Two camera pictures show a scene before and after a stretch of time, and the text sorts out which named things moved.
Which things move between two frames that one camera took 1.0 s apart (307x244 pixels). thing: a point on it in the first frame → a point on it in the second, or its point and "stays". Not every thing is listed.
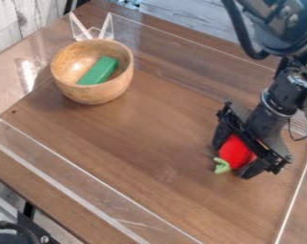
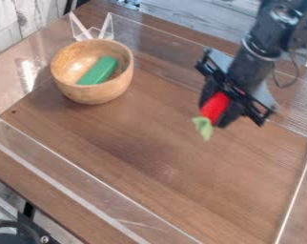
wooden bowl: [93, 70] stays
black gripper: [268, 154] → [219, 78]
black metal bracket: [25, 219] stays
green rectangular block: [99, 71] stays
